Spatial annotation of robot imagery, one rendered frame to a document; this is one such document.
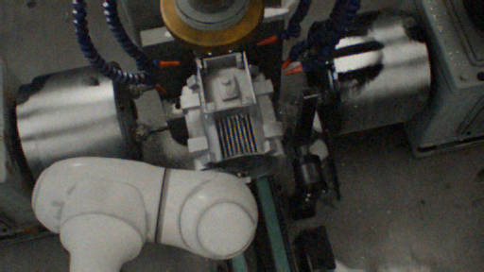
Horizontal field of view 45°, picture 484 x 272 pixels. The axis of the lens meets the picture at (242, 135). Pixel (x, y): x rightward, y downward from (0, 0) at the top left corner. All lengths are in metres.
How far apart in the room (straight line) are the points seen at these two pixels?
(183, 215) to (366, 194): 0.78
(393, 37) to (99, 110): 0.59
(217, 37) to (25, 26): 0.88
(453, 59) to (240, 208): 0.64
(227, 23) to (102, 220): 0.41
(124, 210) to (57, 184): 0.09
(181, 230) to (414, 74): 0.64
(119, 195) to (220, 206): 0.13
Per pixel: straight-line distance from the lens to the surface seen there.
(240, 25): 0.99
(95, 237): 0.73
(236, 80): 1.19
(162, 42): 1.22
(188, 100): 1.22
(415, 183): 1.48
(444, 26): 1.26
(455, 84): 1.20
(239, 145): 1.15
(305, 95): 1.02
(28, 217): 1.37
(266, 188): 1.30
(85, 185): 0.75
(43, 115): 1.18
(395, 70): 1.20
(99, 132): 1.15
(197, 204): 0.72
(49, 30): 1.74
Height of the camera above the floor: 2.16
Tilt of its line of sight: 66 degrees down
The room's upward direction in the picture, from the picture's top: 4 degrees counter-clockwise
